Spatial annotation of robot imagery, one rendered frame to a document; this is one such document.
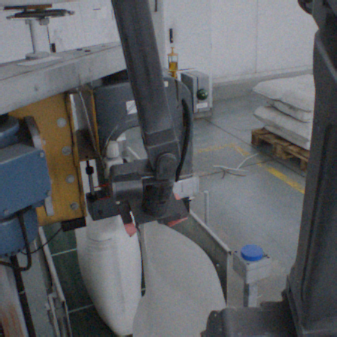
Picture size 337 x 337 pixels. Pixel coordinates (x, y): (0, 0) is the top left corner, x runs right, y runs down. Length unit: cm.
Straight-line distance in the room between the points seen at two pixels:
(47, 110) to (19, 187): 28
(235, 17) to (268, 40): 59
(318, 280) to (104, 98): 73
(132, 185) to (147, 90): 19
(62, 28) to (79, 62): 284
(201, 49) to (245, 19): 112
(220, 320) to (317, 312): 12
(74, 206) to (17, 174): 35
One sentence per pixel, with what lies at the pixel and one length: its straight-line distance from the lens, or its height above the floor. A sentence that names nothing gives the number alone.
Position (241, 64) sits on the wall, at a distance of 596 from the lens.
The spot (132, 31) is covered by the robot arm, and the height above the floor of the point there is 149.
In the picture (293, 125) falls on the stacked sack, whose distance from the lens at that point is 381.
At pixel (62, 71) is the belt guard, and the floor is 140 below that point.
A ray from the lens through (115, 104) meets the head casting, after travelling 103.
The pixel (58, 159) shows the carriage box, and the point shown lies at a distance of 104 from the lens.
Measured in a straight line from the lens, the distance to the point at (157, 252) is 107.
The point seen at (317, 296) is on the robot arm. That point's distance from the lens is 43.
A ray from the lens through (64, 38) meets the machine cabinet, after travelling 377.
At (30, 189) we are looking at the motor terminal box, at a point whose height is 124.
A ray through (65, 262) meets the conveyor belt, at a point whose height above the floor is 38.
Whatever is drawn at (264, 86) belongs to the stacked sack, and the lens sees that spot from 410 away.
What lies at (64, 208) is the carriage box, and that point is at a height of 106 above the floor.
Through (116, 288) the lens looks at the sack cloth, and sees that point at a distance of 160.
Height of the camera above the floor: 157
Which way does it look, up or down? 24 degrees down
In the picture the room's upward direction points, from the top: 3 degrees counter-clockwise
